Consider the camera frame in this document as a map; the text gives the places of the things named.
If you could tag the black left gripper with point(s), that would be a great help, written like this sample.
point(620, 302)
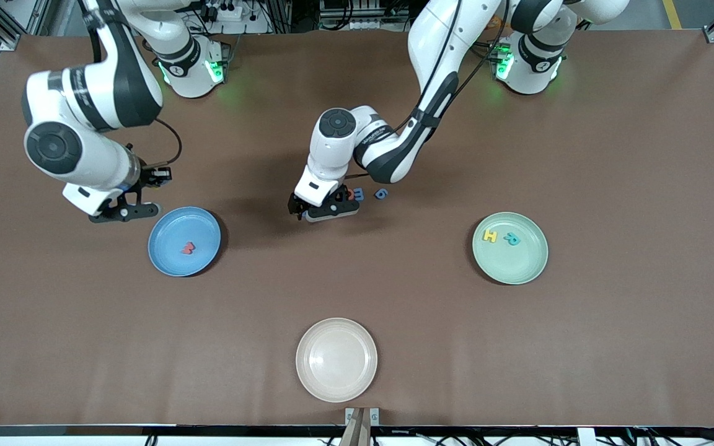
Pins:
point(295, 205)

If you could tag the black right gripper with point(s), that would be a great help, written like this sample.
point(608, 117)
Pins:
point(146, 180)

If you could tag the red lowercase foam letter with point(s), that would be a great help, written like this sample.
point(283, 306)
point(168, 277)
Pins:
point(188, 248)

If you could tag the yellow foam letter H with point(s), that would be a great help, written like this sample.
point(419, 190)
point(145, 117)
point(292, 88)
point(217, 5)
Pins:
point(490, 235)

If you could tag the teal foam letter R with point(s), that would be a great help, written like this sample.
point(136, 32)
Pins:
point(512, 238)

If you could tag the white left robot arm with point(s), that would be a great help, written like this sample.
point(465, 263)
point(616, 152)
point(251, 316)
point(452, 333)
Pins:
point(444, 25)

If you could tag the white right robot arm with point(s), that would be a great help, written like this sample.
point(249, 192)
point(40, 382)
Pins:
point(96, 167)

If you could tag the blue foam letter g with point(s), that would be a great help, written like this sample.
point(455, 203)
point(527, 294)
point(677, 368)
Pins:
point(381, 194)

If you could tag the blue plate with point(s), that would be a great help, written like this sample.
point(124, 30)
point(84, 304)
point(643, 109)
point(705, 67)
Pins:
point(185, 238)

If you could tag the beige plate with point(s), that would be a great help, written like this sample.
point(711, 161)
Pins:
point(336, 360)

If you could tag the pale green plate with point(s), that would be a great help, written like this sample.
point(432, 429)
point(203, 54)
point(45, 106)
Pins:
point(510, 263)

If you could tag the metal rack device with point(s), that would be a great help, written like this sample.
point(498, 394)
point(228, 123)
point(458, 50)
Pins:
point(357, 12)

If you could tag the white power strip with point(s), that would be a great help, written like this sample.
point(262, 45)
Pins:
point(230, 9)

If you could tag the metal table edge bracket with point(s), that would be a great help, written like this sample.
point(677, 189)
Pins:
point(351, 416)

